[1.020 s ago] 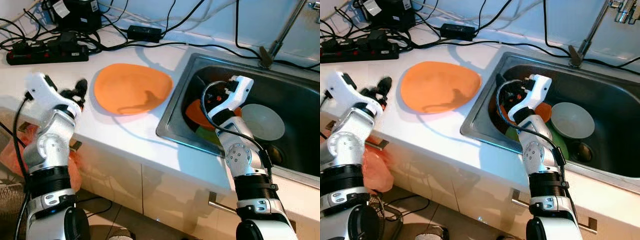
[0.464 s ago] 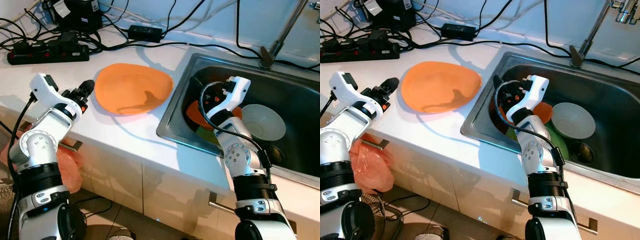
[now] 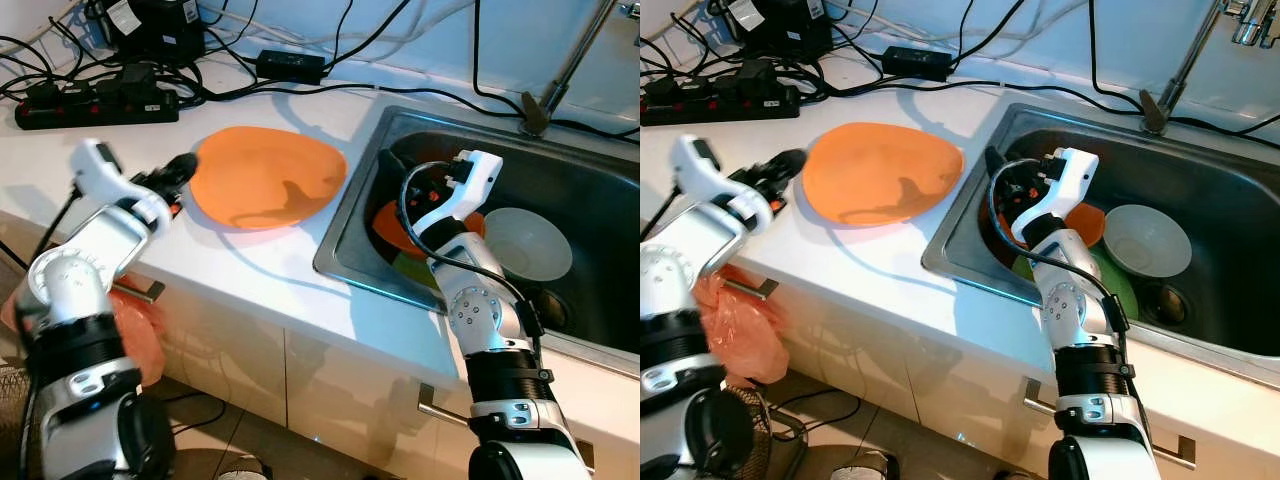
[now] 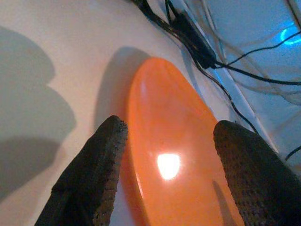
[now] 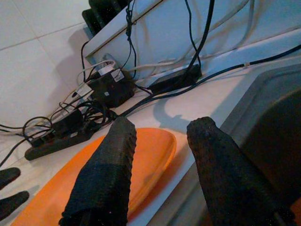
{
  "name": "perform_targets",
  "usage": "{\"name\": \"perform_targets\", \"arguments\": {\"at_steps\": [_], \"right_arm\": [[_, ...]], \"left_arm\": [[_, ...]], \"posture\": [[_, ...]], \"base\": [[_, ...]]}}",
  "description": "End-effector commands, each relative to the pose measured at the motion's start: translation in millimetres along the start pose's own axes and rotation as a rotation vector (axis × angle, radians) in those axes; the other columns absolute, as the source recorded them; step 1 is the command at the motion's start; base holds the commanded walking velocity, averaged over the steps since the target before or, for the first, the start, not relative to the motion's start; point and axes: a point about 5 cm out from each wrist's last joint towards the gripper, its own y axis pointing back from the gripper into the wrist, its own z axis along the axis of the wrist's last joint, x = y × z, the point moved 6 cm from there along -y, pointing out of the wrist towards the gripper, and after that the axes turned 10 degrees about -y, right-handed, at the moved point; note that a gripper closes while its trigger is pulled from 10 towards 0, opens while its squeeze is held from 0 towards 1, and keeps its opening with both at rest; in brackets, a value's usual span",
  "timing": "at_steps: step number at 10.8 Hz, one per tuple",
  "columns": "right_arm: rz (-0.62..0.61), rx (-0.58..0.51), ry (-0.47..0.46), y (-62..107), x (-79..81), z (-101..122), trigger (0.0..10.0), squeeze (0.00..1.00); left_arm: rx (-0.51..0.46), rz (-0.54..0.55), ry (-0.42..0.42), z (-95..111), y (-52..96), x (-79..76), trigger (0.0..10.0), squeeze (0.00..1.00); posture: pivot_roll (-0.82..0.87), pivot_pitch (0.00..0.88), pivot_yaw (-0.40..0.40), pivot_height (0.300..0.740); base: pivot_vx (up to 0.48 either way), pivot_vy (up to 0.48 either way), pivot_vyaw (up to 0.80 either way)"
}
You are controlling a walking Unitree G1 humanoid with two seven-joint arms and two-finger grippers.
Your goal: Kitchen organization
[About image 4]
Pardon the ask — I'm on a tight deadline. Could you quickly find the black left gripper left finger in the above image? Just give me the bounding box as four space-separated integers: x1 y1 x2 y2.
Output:
34 114 129 226

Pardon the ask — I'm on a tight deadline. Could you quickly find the black inline adapter box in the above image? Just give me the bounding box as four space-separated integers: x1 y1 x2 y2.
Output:
173 11 217 69

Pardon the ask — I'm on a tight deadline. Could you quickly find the thick black cable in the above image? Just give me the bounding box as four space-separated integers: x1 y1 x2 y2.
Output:
213 61 301 86
285 145 301 162
130 0 189 40

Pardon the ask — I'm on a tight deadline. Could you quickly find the thin black cable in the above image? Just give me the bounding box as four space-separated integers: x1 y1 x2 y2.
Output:
223 32 301 68

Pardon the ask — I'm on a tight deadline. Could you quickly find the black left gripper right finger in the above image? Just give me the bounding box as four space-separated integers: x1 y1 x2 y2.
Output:
213 120 301 226

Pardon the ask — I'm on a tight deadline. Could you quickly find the orange plate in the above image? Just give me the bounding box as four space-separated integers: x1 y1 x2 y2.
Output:
119 57 246 226

